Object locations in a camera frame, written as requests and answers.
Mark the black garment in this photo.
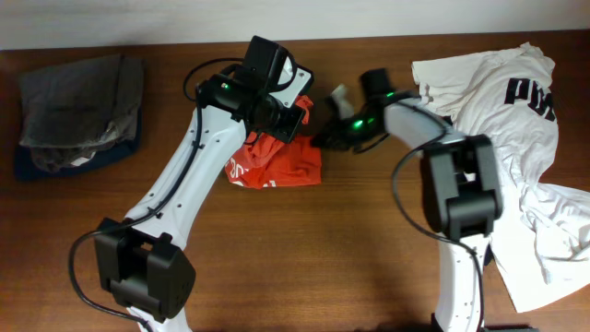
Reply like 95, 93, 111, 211
443, 116, 493, 267

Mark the folded navy blue garment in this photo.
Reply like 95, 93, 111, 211
14, 109, 143, 182

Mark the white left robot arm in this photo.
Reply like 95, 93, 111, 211
93, 36, 313, 331

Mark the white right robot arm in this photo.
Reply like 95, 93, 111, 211
313, 68, 503, 331

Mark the orange red printed t-shirt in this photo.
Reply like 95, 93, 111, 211
224, 94, 323, 190

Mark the white t-shirt with black print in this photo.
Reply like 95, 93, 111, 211
412, 43, 589, 313

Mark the folded grey garment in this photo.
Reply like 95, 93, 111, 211
18, 54, 145, 173

